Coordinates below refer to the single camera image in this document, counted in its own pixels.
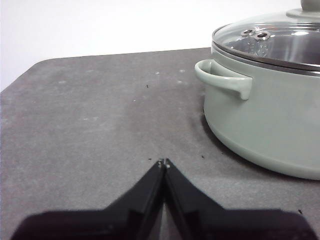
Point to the pale green electric steamer pot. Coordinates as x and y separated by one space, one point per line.
270 120

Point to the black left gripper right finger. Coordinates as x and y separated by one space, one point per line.
225 225

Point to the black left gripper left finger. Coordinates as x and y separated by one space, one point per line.
100 225

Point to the glass lid with green knob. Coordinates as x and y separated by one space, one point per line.
287 32

